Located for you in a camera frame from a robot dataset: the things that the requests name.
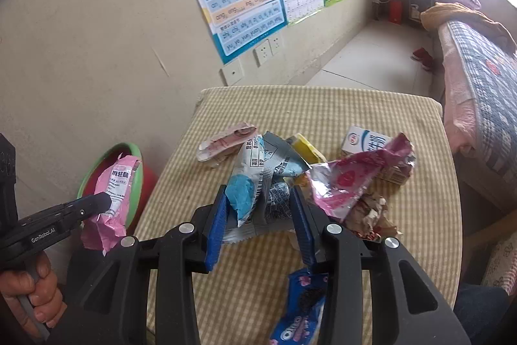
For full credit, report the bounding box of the blue patchwork quilt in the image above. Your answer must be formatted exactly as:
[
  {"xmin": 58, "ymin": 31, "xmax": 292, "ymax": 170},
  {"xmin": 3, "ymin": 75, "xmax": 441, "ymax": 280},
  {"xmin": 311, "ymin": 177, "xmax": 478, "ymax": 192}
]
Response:
[{"xmin": 446, "ymin": 22, "xmax": 517, "ymax": 184}]

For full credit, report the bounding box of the crumpled yellow wrapper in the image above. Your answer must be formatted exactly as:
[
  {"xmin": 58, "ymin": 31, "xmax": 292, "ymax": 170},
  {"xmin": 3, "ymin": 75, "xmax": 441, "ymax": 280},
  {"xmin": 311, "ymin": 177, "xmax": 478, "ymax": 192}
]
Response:
[{"xmin": 291, "ymin": 133, "xmax": 327, "ymax": 164}]

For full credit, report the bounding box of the red bin with green rim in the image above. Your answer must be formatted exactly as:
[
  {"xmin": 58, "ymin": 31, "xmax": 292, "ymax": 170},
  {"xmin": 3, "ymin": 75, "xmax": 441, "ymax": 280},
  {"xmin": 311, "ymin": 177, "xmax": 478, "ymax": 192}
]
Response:
[{"xmin": 77, "ymin": 142, "xmax": 160, "ymax": 244}]

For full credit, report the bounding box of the person's right leg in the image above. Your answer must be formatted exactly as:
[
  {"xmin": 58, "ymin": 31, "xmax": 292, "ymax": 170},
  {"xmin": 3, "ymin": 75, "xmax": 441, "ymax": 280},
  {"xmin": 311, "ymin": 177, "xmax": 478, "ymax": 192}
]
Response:
[{"xmin": 452, "ymin": 282, "xmax": 513, "ymax": 345}]

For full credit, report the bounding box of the white milk carton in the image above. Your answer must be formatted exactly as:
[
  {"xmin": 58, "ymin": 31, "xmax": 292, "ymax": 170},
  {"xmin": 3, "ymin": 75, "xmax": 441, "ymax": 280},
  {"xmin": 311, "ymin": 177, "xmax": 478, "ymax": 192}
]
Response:
[{"xmin": 341, "ymin": 124, "xmax": 417, "ymax": 186}]

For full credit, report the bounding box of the white blank wall plate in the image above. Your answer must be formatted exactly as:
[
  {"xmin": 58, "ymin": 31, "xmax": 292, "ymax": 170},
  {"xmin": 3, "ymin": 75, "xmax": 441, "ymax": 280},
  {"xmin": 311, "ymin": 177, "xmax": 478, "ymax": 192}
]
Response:
[{"xmin": 220, "ymin": 58, "xmax": 245, "ymax": 87}]

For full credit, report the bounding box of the crumpled brown white wrapper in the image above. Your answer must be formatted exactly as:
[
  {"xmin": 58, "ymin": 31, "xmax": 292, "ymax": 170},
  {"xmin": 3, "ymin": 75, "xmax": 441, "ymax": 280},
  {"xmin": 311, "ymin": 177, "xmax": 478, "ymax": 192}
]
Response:
[{"xmin": 343, "ymin": 193, "xmax": 402, "ymax": 243}]

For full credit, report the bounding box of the pink and white wrapper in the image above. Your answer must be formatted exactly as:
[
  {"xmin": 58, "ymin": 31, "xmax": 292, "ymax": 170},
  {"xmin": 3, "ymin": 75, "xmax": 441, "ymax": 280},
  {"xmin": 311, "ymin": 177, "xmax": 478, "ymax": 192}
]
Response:
[{"xmin": 196, "ymin": 121, "xmax": 258, "ymax": 168}]

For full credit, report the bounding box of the red box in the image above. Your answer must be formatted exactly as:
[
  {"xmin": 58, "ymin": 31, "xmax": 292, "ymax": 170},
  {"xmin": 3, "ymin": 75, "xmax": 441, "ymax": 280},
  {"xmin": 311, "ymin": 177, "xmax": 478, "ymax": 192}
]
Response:
[{"xmin": 388, "ymin": 0, "xmax": 405, "ymax": 23}]

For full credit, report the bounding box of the blue cookie wrapper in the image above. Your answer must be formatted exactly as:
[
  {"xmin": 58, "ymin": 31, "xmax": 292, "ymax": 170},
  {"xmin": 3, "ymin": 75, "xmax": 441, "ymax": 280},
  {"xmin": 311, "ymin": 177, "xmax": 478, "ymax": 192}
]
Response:
[{"xmin": 270, "ymin": 268, "xmax": 328, "ymax": 345}]

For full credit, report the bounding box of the grey blue snack wrapper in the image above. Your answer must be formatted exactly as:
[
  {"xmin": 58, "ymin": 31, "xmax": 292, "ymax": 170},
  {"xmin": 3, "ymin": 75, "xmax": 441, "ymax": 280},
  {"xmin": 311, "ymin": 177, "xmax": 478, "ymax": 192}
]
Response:
[{"xmin": 262, "ymin": 131, "xmax": 311, "ymax": 184}]

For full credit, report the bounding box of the blue silver snack wrapper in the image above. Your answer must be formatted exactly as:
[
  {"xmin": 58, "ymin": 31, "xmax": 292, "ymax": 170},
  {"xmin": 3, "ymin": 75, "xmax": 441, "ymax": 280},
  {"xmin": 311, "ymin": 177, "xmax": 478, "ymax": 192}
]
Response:
[{"xmin": 222, "ymin": 179, "xmax": 301, "ymax": 244}]

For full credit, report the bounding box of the floral seat cushion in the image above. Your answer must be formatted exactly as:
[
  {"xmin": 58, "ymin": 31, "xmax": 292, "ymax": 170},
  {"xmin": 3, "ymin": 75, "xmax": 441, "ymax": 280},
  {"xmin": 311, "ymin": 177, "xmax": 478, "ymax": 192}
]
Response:
[{"xmin": 480, "ymin": 232, "xmax": 517, "ymax": 295}]

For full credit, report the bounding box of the person's left hand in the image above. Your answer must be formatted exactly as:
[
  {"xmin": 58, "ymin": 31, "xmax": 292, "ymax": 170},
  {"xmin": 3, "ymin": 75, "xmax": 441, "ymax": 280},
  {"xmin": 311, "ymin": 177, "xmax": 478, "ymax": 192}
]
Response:
[{"xmin": 0, "ymin": 252, "xmax": 63, "ymax": 331}]

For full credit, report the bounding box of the blue and white snack wrapper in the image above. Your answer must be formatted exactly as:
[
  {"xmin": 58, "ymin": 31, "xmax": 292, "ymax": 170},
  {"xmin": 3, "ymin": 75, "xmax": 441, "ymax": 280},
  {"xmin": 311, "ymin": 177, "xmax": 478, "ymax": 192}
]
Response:
[{"xmin": 224, "ymin": 135, "xmax": 267, "ymax": 228}]

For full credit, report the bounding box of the pink bed sheet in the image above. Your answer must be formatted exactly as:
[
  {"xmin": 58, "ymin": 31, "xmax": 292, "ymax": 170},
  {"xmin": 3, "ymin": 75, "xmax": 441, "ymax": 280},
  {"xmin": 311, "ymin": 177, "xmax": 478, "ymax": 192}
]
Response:
[{"xmin": 436, "ymin": 22, "xmax": 485, "ymax": 164}]

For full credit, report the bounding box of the yellow checked tablecloth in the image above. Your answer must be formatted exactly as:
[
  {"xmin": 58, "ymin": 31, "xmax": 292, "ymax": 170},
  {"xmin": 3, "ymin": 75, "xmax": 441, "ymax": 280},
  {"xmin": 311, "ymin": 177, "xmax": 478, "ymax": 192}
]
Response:
[{"xmin": 133, "ymin": 86, "xmax": 463, "ymax": 345}]

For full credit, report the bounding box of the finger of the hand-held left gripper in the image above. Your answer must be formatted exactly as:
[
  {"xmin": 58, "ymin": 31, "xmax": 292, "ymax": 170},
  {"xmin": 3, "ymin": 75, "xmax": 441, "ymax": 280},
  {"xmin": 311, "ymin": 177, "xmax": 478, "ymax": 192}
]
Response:
[{"xmin": 57, "ymin": 192, "xmax": 113, "ymax": 222}]

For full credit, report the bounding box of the pink plastic wrapper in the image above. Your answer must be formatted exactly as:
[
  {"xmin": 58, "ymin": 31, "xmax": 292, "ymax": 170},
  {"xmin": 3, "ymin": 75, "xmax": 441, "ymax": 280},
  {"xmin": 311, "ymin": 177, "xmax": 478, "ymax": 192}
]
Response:
[{"xmin": 81, "ymin": 153, "xmax": 142, "ymax": 254}]

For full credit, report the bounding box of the orange towel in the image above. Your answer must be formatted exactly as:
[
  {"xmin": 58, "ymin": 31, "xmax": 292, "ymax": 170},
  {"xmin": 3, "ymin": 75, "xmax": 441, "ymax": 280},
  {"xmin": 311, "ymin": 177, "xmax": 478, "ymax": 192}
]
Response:
[{"xmin": 420, "ymin": 1, "xmax": 516, "ymax": 50}]

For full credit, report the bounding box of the pink foil wrapper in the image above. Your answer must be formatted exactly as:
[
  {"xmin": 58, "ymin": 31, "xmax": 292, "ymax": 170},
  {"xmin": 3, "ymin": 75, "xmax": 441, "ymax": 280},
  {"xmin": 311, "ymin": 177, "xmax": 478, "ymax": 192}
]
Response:
[{"xmin": 309, "ymin": 133, "xmax": 413, "ymax": 222}]

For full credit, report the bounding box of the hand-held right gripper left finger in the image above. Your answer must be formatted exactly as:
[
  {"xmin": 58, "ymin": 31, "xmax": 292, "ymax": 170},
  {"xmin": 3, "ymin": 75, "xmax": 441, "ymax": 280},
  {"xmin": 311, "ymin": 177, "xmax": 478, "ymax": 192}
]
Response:
[{"xmin": 67, "ymin": 185, "xmax": 231, "ymax": 345}]

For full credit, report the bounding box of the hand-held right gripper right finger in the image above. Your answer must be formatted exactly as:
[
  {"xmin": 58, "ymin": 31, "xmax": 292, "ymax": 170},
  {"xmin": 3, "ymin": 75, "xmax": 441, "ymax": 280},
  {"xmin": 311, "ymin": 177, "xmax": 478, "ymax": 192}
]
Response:
[{"xmin": 289, "ymin": 185, "xmax": 471, "ymax": 345}]

